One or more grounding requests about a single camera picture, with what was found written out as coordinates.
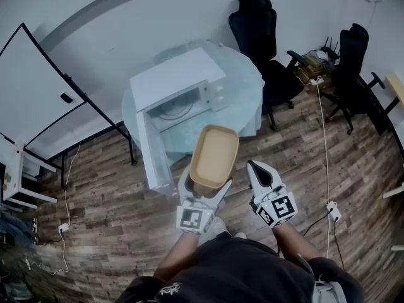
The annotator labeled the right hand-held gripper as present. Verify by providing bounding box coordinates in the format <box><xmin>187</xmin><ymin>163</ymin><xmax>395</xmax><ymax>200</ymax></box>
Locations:
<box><xmin>246</xmin><ymin>159</ymin><xmax>299</xmax><ymax>230</ymax></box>

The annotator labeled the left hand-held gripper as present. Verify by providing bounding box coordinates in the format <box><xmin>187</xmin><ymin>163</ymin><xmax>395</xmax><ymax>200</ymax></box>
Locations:
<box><xmin>175</xmin><ymin>165</ymin><xmax>234</xmax><ymax>235</ymax></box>

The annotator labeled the tan plastic food container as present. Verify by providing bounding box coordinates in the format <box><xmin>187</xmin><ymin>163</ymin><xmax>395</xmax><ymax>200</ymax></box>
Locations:
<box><xmin>188</xmin><ymin>124</ymin><xmax>240</xmax><ymax>199</ymax></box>

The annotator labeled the white microwave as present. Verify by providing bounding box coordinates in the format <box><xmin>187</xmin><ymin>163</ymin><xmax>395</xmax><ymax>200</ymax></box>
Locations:
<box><xmin>129</xmin><ymin>47</ymin><xmax>229</xmax><ymax>197</ymax></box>

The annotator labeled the person's right forearm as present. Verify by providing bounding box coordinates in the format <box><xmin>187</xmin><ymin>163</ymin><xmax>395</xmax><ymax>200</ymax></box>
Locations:
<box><xmin>273</xmin><ymin>221</ymin><xmax>314</xmax><ymax>262</ymax></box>

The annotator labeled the person's left forearm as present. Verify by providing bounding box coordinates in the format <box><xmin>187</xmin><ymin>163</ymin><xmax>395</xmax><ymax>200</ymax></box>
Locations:
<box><xmin>153</xmin><ymin>230</ymin><xmax>203</xmax><ymax>284</ymax></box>

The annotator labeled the person's black shirt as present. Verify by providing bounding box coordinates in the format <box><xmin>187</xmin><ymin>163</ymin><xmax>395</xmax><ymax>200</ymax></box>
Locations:
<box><xmin>115</xmin><ymin>232</ymin><xmax>364</xmax><ymax>303</ymax></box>

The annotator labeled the round glass table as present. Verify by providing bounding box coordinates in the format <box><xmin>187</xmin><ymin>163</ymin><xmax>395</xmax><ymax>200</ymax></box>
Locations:
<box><xmin>121</xmin><ymin>39</ymin><xmax>265</xmax><ymax>157</ymax></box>

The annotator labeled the cardboard box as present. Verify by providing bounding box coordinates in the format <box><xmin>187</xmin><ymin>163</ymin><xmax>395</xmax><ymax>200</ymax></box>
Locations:
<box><xmin>295</xmin><ymin>53</ymin><xmax>336</xmax><ymax>87</ymax></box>

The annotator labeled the black office chair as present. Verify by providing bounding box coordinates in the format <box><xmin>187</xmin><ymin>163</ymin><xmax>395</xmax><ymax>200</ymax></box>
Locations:
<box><xmin>324</xmin><ymin>23</ymin><xmax>389</xmax><ymax>136</ymax></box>
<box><xmin>228</xmin><ymin>0</ymin><xmax>306</xmax><ymax>131</ymax></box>

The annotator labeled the black router with antennas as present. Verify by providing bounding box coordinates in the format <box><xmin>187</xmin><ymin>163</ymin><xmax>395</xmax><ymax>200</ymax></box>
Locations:
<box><xmin>321</xmin><ymin>36</ymin><xmax>342</xmax><ymax>60</ymax></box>

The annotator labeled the wooden desk with black leg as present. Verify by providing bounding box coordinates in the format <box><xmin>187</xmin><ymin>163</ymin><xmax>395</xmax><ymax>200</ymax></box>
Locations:
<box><xmin>383</xmin><ymin>73</ymin><xmax>404</xmax><ymax>119</ymax></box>

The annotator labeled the white shelf rack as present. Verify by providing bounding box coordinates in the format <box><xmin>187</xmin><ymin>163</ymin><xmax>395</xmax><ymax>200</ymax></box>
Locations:
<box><xmin>0</xmin><ymin>133</ymin><xmax>58</xmax><ymax>210</ymax></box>

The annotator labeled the whiteboard on black stand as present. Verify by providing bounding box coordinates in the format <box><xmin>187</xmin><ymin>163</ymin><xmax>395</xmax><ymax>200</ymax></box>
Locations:
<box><xmin>0</xmin><ymin>22</ymin><xmax>139</xmax><ymax>170</ymax></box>

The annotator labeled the black cable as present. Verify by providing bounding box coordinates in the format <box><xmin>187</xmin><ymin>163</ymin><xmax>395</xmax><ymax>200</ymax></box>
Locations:
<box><xmin>302</xmin><ymin>208</ymin><xmax>347</xmax><ymax>270</ymax></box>

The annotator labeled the long white cable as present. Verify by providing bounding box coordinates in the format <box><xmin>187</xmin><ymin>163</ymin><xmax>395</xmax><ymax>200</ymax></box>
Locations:
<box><xmin>315</xmin><ymin>83</ymin><xmax>331</xmax><ymax>260</ymax></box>
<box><xmin>62</xmin><ymin>144</ymin><xmax>81</xmax><ymax>225</ymax></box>

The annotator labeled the thin white cable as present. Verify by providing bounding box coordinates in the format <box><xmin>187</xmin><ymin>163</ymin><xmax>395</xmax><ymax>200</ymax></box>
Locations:
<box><xmin>24</xmin><ymin>232</ymin><xmax>69</xmax><ymax>276</ymax></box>

